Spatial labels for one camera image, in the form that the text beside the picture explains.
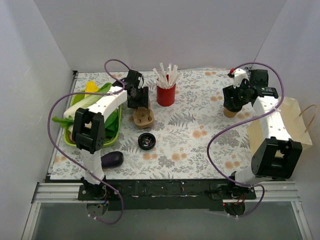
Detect brown paper coffee cup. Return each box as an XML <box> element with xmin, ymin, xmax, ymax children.
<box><xmin>223</xmin><ymin>108</ymin><xmax>237</xmax><ymax>118</ymax></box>

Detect brown cardboard cup carrier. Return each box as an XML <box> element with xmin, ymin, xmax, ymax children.
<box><xmin>132</xmin><ymin>100</ymin><xmax>155</xmax><ymax>129</ymax></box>

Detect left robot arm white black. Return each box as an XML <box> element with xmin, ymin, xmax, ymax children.
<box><xmin>72</xmin><ymin>69</ymin><xmax>149</xmax><ymax>200</ymax></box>

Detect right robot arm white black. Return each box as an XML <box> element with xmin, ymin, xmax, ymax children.
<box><xmin>222</xmin><ymin>68</ymin><xmax>303</xmax><ymax>199</ymax></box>

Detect red cup holder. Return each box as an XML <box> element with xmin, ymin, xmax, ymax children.
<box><xmin>156</xmin><ymin>85</ymin><xmax>176</xmax><ymax>107</ymax></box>

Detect spare black cup lid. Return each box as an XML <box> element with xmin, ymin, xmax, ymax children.
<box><xmin>138</xmin><ymin>132</ymin><xmax>156</xmax><ymax>151</ymax></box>

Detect brown paper bag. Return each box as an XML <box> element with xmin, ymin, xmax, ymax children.
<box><xmin>247</xmin><ymin>97</ymin><xmax>313</xmax><ymax>156</ymax></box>

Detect floral table mat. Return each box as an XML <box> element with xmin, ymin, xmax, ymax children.
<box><xmin>49</xmin><ymin>69</ymin><xmax>281</xmax><ymax>180</ymax></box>

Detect purple eggplant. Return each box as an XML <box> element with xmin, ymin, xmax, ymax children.
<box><xmin>101</xmin><ymin>151</ymin><xmax>124</xmax><ymax>169</ymax></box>

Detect green leafy vegetables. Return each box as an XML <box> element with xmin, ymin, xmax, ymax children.
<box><xmin>51</xmin><ymin>82</ymin><xmax>118</xmax><ymax>137</ymax></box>

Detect green plastic basket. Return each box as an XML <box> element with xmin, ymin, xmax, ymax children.
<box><xmin>64</xmin><ymin>94</ymin><xmax>122</xmax><ymax>148</ymax></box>

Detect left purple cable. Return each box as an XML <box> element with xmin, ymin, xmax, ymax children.
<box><xmin>47</xmin><ymin>58</ymin><xmax>133</xmax><ymax>225</ymax></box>

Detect purple cable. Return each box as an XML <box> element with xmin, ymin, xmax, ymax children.
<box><xmin>206</xmin><ymin>61</ymin><xmax>286</xmax><ymax>218</ymax></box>
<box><xmin>47</xmin><ymin>58</ymin><xmax>133</xmax><ymax>225</ymax></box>

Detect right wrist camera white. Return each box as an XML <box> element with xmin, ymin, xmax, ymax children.
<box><xmin>228</xmin><ymin>68</ymin><xmax>249</xmax><ymax>89</ymax></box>

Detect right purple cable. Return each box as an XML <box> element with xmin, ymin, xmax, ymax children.
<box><xmin>206</xmin><ymin>61</ymin><xmax>286</xmax><ymax>218</ymax></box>

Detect aluminium frame rail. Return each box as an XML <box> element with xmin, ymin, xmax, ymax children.
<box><xmin>22</xmin><ymin>181</ymin><xmax>313</xmax><ymax>240</ymax></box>

